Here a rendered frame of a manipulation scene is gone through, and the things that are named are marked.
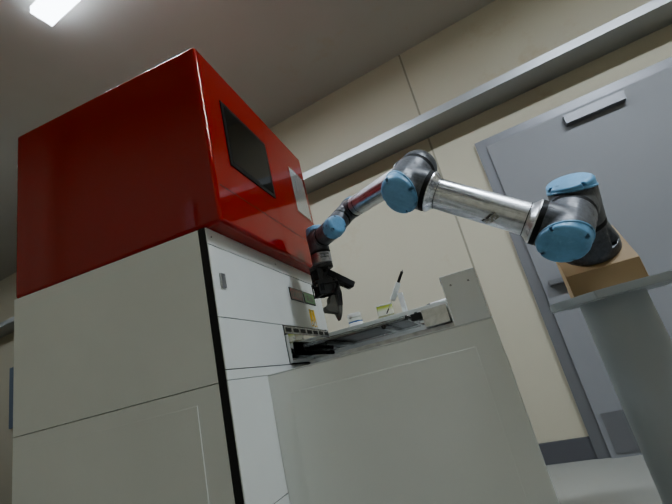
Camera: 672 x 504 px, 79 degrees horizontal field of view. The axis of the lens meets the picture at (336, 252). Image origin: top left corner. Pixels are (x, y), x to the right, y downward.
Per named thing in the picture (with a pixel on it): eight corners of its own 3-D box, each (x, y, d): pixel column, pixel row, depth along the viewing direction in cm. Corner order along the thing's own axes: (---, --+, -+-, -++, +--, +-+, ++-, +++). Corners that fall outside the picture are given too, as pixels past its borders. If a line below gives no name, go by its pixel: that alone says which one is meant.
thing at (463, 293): (455, 327, 107) (439, 277, 111) (461, 334, 157) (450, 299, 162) (491, 317, 104) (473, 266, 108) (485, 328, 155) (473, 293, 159)
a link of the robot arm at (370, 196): (432, 129, 121) (339, 196, 159) (418, 146, 114) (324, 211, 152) (455, 159, 123) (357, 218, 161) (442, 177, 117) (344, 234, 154)
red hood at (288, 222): (14, 299, 125) (16, 136, 143) (187, 318, 200) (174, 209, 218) (222, 220, 106) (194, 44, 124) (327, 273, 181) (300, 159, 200)
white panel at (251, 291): (218, 382, 96) (197, 229, 108) (330, 368, 171) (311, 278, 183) (229, 379, 95) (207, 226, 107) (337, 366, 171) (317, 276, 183)
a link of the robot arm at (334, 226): (340, 204, 145) (326, 218, 154) (324, 222, 139) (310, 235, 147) (355, 219, 146) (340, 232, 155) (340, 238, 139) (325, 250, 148)
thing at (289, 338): (289, 364, 130) (283, 334, 133) (333, 360, 171) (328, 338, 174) (294, 362, 130) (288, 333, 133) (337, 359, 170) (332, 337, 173)
